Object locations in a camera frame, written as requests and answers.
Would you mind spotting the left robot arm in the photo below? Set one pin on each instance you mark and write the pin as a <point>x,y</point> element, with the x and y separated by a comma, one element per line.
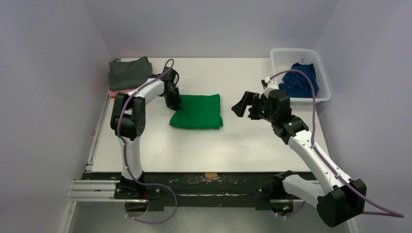
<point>128,121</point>

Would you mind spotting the green t-shirt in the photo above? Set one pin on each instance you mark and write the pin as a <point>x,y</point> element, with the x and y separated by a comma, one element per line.
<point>198,112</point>

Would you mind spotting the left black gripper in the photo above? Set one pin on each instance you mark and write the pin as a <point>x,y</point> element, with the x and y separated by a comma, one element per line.
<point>175,105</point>

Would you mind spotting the pink folded t-shirt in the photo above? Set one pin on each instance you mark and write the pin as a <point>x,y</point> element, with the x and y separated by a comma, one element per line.
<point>112,94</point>

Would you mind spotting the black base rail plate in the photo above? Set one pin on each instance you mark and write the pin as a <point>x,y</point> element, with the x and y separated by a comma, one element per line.
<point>258,190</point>

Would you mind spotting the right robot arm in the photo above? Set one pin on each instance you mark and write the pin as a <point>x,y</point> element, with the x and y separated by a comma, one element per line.
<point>337,197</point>

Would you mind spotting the brown tape piece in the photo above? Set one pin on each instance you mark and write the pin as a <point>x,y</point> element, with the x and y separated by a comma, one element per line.
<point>211,175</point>

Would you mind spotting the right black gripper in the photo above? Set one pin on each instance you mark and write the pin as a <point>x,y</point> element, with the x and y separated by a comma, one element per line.
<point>252,107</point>

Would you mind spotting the dark grey folded t-shirt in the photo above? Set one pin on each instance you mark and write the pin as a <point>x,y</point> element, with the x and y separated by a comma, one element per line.
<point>129,75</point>

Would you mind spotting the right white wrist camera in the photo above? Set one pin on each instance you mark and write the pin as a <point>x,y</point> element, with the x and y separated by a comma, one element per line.
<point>268,85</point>

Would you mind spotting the blue crumpled t-shirt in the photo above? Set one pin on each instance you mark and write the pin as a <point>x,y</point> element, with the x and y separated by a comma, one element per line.
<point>296,84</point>

